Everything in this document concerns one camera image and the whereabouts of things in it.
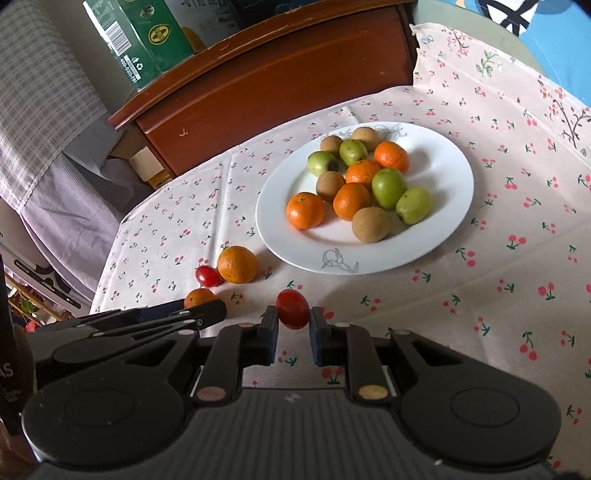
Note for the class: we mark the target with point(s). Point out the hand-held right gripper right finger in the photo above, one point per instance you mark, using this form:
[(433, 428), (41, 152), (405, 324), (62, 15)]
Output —
[(316, 337)]

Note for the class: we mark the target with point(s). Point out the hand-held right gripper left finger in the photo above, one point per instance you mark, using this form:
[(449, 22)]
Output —
[(271, 334)]

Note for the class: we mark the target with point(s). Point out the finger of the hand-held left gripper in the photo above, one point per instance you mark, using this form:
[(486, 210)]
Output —
[(203, 318), (157, 310)]

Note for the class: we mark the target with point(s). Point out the red cherry tomato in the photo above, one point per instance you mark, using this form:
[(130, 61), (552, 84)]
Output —
[(292, 308), (207, 276)]

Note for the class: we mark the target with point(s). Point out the white floral-print plate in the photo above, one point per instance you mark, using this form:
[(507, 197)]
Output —
[(434, 230)]

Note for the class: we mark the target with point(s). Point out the green jujube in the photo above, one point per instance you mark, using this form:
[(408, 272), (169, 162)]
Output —
[(389, 189), (353, 152), (415, 205), (322, 162)]

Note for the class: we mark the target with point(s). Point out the lilac checked cloth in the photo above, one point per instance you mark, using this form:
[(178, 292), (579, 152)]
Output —
[(74, 221)]

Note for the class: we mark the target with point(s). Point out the brown cardboard box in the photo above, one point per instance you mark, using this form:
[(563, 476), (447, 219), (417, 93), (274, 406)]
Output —
[(143, 166)]

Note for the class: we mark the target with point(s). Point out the cherry-print tablecloth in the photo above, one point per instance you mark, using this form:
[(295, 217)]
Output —
[(508, 207)]

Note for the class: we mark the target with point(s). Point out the brown wooden cabinet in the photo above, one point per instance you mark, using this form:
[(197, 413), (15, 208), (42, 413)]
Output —
[(277, 83)]

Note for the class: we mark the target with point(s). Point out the grey plaid cloth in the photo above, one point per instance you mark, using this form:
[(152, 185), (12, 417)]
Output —
[(37, 92)]

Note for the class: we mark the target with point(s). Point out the green cardboard box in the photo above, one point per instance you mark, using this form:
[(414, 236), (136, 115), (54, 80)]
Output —
[(138, 37)]

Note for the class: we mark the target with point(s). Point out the dark blue cardboard box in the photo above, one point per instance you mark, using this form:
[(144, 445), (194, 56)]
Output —
[(240, 11)]

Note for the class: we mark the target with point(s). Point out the blue cartoon plush pillow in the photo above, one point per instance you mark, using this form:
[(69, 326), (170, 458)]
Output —
[(554, 46)]

